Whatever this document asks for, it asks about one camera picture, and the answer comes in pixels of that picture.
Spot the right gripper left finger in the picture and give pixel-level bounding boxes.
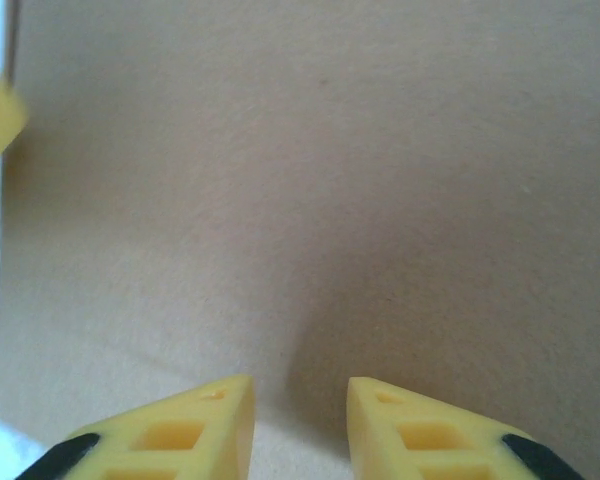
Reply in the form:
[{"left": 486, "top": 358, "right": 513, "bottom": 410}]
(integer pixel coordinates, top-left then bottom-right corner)
[{"left": 27, "top": 373, "right": 256, "bottom": 480}]

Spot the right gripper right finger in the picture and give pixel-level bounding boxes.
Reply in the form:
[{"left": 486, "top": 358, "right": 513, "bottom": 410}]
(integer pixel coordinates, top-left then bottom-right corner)
[{"left": 347, "top": 375, "right": 589, "bottom": 480}]

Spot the brown cardboard box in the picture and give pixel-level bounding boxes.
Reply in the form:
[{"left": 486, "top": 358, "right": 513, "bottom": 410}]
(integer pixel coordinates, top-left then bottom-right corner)
[{"left": 0, "top": 0, "right": 600, "bottom": 480}]

